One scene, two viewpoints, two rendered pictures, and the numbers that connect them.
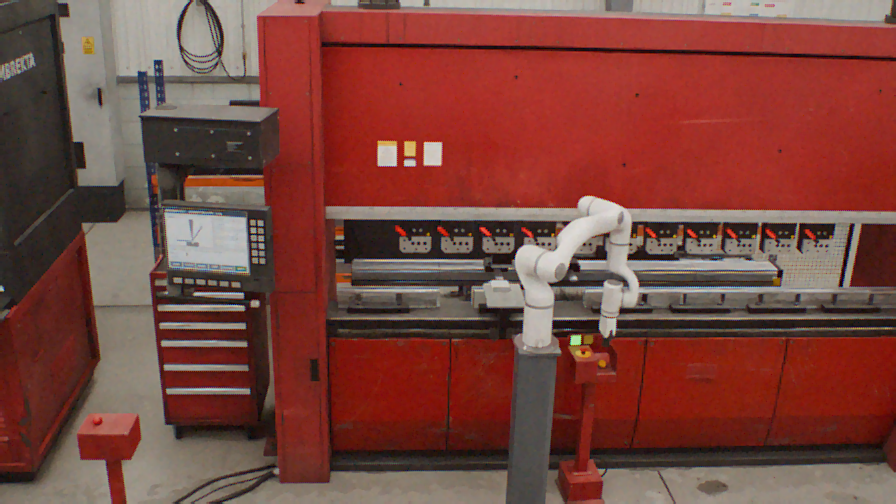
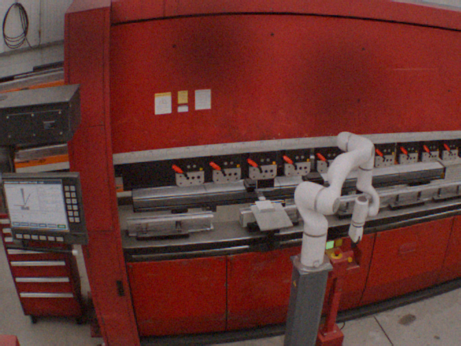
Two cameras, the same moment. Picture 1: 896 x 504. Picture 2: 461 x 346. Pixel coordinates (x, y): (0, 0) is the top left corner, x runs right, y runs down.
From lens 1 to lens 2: 1.05 m
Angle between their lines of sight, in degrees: 9
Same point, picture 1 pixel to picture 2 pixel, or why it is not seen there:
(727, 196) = (422, 122)
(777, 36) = (441, 16)
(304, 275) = (103, 217)
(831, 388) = not seen: outside the picture
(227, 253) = (50, 214)
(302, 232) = (99, 182)
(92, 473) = not seen: outside the picture
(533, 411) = (309, 312)
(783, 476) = (443, 301)
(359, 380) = (154, 291)
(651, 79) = (371, 38)
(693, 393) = (400, 263)
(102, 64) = not seen: outside the picture
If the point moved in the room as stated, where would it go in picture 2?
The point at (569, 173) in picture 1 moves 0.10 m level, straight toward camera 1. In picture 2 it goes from (319, 108) to (322, 114)
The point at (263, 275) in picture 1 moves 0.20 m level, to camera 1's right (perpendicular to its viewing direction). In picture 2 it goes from (79, 231) to (119, 230)
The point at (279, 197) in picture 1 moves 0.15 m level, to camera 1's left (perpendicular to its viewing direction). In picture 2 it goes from (79, 154) to (54, 156)
